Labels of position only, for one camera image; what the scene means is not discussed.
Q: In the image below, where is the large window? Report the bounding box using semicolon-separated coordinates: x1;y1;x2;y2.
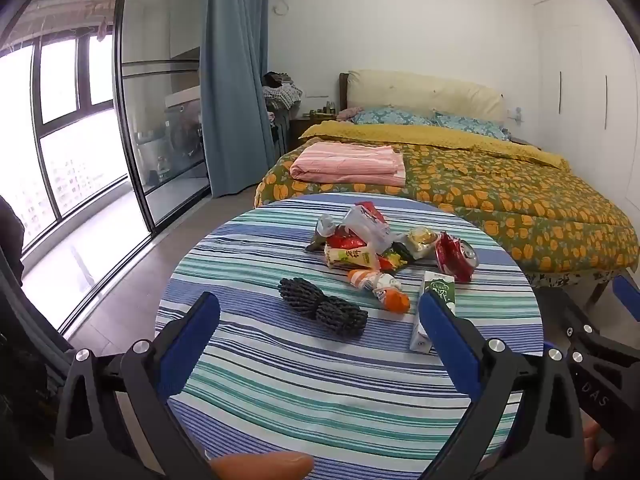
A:
0;25;131;256

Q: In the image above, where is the glass sliding door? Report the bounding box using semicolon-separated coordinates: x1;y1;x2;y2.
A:
114;0;213;233

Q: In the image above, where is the red snack packet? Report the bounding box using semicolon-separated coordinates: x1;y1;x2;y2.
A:
325;232;371;251

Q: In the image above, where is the teal floral pillow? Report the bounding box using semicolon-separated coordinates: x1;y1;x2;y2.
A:
352;105;436;127
432;111;511;141

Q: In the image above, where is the black foam net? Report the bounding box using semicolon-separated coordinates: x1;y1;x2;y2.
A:
278;276;368;339

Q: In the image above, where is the person's right hand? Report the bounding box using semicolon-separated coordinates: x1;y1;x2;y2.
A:
582;419;618;473

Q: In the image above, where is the bed with orange floral quilt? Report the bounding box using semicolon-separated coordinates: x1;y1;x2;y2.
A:
254;142;636;273

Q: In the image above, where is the round table with striped cloth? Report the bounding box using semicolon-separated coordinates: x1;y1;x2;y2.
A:
154;192;545;480

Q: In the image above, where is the clear yellow food cup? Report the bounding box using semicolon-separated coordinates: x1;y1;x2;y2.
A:
405;226;442;261

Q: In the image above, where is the pile of clothes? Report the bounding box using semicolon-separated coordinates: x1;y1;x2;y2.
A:
260;71;304;111

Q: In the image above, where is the yellow blanket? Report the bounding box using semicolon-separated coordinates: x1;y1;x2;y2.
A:
299;121;571;171

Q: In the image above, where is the blue curtain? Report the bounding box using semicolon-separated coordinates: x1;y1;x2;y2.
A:
200;0;273;198

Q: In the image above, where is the balcony drying rack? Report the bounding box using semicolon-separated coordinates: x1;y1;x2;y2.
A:
15;0;118;48

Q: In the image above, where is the silver grey wrapper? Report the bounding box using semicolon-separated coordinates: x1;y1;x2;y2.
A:
305;214;346;253

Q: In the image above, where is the green yellow packet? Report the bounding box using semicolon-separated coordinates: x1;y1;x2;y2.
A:
377;242;416;273

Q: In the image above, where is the pink folded blanket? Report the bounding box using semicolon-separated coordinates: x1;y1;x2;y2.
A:
290;141;407;188

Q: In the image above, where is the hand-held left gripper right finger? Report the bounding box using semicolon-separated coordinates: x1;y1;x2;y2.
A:
417;290;588;480

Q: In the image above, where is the green white carton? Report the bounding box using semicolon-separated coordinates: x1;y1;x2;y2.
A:
409;270;458;355

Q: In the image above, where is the white red plastic packet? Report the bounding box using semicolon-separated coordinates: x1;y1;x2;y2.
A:
342;201;393;253

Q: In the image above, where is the pale yellow snack packet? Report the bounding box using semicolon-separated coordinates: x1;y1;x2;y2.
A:
324;246;382;269

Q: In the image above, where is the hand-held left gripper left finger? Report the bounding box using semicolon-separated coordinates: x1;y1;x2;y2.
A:
52;291;223;480

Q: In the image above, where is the white wardrobe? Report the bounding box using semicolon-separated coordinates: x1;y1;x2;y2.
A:
532;0;640;161

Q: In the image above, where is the cream headboard cushion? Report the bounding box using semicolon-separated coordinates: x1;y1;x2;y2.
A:
346;69;507;123

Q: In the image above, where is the wooden nightstand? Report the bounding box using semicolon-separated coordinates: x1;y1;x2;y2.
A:
289;115;326;148

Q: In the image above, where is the red crushed can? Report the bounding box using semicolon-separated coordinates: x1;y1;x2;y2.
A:
434;232;480;283

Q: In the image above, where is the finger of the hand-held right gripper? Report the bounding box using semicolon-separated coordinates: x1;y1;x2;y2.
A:
611;274;640;323
560;305;640;368

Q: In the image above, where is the person's left hand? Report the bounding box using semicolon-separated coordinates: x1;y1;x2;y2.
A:
209;451;315;480

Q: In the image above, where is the orange white wrapper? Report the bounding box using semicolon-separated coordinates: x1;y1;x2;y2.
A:
347;268;411;313

